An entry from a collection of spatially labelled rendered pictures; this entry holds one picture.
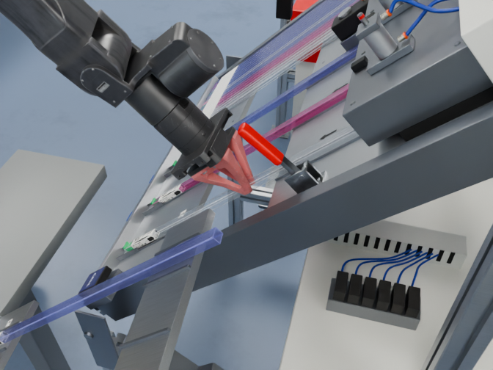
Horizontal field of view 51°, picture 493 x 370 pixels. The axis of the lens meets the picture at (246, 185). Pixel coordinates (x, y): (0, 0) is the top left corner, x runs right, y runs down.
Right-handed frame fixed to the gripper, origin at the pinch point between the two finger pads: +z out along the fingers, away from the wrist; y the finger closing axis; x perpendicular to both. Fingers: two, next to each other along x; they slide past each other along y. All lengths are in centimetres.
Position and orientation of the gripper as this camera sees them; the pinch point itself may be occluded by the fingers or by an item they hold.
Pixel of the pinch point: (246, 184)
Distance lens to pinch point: 69.9
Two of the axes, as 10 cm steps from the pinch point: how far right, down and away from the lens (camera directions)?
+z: 6.7, 6.5, 3.6
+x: -6.9, 3.7, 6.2
